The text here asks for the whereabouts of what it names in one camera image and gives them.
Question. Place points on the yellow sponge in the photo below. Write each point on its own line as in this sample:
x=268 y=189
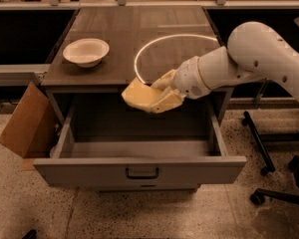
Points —
x=140 y=96

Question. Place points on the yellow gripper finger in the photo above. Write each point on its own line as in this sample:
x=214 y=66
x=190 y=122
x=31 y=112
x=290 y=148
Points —
x=164 y=81
x=167 y=100

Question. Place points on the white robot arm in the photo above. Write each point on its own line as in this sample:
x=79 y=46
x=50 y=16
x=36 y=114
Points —
x=253 y=52

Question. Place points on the grey drawer cabinet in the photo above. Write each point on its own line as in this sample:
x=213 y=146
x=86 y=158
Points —
x=144 y=41

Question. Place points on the brown cardboard box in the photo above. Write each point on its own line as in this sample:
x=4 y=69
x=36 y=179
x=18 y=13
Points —
x=30 y=132

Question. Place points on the white bowl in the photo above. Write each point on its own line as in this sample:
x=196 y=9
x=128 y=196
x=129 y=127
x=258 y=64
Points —
x=86 y=53

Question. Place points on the black rolling stand leg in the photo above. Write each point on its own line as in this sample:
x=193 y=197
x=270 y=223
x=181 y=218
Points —
x=269 y=166

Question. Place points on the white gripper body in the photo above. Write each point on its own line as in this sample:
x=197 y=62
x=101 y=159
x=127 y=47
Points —
x=187 y=78

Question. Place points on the open top drawer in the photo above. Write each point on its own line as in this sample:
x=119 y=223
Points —
x=112 y=147

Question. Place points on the black drawer handle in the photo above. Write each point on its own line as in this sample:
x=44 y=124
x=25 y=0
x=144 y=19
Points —
x=141 y=174

